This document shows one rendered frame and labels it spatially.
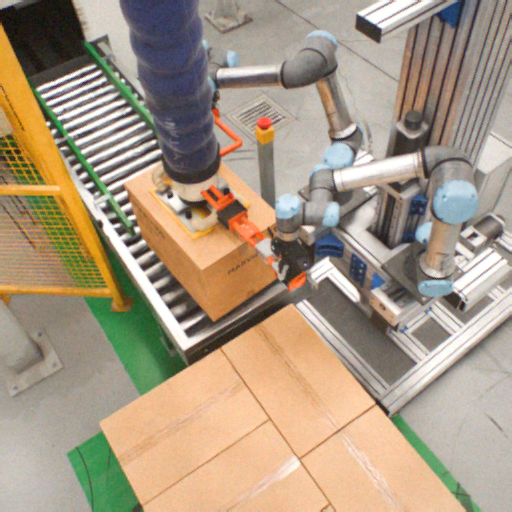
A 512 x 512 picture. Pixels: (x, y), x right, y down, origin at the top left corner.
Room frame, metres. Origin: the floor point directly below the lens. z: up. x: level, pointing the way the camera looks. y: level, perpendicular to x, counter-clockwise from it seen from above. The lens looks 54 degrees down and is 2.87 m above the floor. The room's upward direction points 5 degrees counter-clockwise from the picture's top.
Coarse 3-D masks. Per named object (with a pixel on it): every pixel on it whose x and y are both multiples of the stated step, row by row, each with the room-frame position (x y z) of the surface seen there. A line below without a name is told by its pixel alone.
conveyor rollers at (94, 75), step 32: (64, 96) 3.04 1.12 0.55; (96, 96) 3.04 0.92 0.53; (64, 128) 2.75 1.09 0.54; (96, 128) 2.74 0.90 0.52; (128, 128) 2.68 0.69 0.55; (96, 160) 2.45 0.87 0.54; (128, 160) 2.45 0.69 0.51; (160, 160) 2.39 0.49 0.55; (96, 192) 2.19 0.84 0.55; (160, 288) 1.53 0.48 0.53; (192, 320) 1.33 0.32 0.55
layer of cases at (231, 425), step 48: (240, 336) 1.23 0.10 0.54; (288, 336) 1.20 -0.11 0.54; (192, 384) 1.02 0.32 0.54; (240, 384) 1.00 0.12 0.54; (288, 384) 0.98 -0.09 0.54; (336, 384) 0.96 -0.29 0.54; (144, 432) 0.83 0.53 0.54; (192, 432) 0.81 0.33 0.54; (240, 432) 0.79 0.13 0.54; (288, 432) 0.77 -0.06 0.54; (336, 432) 0.76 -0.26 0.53; (384, 432) 0.74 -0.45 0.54; (144, 480) 0.63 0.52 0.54; (192, 480) 0.62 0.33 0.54; (240, 480) 0.60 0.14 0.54; (288, 480) 0.58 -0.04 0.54; (336, 480) 0.57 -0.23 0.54; (384, 480) 0.55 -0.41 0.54; (432, 480) 0.54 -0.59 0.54
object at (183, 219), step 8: (168, 184) 1.69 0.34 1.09; (152, 192) 1.66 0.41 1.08; (160, 192) 1.65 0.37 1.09; (168, 192) 1.62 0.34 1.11; (176, 192) 1.64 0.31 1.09; (160, 200) 1.61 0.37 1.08; (168, 208) 1.56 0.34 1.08; (192, 208) 1.54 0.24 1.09; (176, 216) 1.51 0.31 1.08; (184, 216) 1.50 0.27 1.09; (192, 216) 1.50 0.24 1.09; (200, 216) 1.50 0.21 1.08; (184, 224) 1.46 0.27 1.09; (192, 232) 1.42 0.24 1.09; (200, 232) 1.42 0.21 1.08; (192, 240) 1.39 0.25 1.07
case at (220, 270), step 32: (128, 192) 1.72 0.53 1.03; (160, 224) 1.50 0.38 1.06; (256, 224) 1.45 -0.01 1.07; (160, 256) 1.59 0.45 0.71; (192, 256) 1.32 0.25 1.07; (224, 256) 1.31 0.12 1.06; (256, 256) 1.39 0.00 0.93; (192, 288) 1.36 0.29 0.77; (224, 288) 1.29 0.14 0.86; (256, 288) 1.37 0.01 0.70
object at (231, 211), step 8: (232, 200) 1.45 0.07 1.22; (224, 208) 1.42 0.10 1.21; (232, 208) 1.42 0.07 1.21; (240, 208) 1.41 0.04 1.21; (224, 216) 1.38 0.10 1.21; (232, 216) 1.38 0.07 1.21; (240, 216) 1.37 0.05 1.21; (224, 224) 1.36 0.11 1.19; (232, 224) 1.35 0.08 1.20; (240, 224) 1.37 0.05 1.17
